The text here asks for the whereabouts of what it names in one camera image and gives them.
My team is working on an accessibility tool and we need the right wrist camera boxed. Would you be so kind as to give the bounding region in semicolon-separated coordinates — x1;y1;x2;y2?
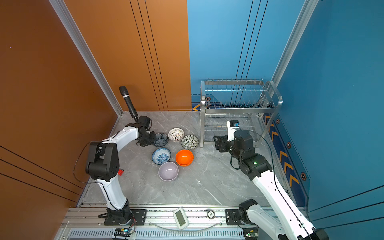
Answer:
227;120;240;142

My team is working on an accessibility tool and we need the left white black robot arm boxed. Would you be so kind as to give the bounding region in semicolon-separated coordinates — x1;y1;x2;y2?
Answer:
86;116;155;226

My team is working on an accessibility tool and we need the dark flower-shaped bowl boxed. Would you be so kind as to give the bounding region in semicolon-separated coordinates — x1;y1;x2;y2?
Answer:
153;133;169;148

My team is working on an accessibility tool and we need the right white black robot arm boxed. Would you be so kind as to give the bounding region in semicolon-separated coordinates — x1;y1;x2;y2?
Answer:
214;130;329;240

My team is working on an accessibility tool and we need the right circuit board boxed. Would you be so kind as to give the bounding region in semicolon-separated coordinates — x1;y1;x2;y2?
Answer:
243;229;259;240

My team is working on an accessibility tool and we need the white cable on rail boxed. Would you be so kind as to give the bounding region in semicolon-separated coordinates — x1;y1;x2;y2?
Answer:
146;221;229;233

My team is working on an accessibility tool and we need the lavender bowl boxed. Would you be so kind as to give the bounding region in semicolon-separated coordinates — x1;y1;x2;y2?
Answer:
158;162;179;182

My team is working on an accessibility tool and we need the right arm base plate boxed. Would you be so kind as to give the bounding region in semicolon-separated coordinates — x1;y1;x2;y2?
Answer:
225;209;245;226

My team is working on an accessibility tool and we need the black microphone on stand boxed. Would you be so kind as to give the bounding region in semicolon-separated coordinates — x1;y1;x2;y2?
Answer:
119;86;139;122

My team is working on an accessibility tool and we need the orange bowl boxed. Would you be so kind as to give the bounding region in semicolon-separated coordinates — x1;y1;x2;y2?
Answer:
175;150;194;167

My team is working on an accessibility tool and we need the small round gauge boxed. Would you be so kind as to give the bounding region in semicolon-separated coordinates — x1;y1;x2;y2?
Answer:
207;210;216;220

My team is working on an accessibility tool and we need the left circuit board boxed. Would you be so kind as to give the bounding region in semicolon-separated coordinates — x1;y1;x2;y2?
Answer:
113;228;135;240

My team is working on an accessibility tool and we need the green floral patterned bowl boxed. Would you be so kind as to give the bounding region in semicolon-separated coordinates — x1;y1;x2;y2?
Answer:
181;135;199;150

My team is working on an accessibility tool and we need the circuit board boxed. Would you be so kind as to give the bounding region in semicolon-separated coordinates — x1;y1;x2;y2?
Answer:
113;228;135;240
243;229;259;240

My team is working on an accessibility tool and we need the steel two-tier dish rack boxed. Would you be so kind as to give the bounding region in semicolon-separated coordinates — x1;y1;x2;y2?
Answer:
200;80;283;147

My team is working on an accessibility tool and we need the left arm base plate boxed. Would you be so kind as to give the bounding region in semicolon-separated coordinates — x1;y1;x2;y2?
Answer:
104;209;147;227

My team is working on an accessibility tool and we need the white digital timer display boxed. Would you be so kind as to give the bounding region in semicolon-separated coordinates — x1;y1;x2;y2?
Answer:
173;208;189;230

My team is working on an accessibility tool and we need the white red patterned bowl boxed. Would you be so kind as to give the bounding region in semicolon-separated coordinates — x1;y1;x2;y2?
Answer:
168;128;185;142

